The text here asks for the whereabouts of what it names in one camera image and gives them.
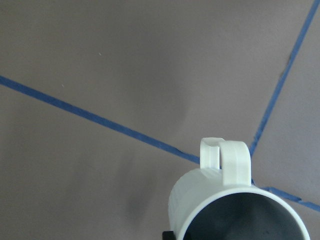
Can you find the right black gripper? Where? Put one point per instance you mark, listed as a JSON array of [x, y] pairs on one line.
[[168, 235]]

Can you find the white ribbed HOME mug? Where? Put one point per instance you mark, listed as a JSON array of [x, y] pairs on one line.
[[218, 200]]

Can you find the brown paper table cover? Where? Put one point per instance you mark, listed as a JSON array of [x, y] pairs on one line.
[[175, 70]]

